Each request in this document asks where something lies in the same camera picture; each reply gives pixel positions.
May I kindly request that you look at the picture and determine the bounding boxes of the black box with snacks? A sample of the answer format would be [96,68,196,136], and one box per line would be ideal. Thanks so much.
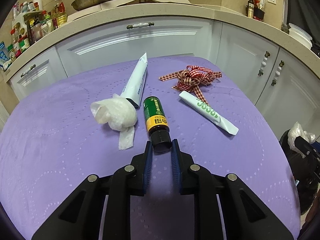
[253,0,266,21]

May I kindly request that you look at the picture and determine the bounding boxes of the red checkered ribbon bow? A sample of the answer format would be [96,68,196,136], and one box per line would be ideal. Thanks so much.
[159,66,222,104]

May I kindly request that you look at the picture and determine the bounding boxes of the clear plastic bag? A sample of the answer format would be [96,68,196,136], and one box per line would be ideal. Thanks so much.
[287,122,316,152]

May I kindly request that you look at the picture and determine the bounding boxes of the small left drawer handle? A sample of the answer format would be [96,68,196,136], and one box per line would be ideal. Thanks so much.
[21,64,36,77]

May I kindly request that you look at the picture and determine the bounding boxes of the left cabinet door handle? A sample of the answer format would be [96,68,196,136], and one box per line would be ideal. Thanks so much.
[258,51,270,76]

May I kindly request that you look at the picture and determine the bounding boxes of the dark oil bottle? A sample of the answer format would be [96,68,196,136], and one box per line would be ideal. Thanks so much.
[247,0,254,18]

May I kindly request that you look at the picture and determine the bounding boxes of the black lined trash bin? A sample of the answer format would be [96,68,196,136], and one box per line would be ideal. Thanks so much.
[279,129,318,215]

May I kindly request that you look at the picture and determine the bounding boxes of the cabinet door handle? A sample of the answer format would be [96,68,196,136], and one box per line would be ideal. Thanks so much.
[258,51,270,76]
[271,60,285,87]

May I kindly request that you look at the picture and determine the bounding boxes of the white tissue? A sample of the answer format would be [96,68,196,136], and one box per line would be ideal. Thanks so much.
[90,94,137,150]

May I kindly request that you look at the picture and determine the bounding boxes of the right cabinet door handle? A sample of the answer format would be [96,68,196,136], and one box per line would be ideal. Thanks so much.
[271,60,285,87]

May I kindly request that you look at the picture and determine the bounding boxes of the black curtain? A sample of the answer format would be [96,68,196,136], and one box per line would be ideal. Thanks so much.
[286,0,319,48]

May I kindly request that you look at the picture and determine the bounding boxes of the white stacked containers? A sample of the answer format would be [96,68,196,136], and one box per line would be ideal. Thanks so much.
[289,23,312,49]

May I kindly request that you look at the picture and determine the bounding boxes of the seasoning shelf with bottles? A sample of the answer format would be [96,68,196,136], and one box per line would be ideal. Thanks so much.
[8,1,55,58]

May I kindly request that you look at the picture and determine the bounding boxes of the purple tablecloth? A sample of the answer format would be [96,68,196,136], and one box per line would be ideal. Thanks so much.
[1,56,300,239]

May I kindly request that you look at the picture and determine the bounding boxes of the long white tube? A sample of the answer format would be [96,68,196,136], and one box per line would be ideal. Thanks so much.
[120,53,148,109]

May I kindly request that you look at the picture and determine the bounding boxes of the white green tube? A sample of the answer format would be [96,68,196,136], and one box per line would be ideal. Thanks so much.
[179,91,239,135]

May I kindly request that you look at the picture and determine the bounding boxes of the cooking oil bottle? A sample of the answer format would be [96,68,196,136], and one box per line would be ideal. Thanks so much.
[54,0,68,28]

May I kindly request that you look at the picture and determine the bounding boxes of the green label bottle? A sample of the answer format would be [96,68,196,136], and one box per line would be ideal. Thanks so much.
[143,96,172,154]

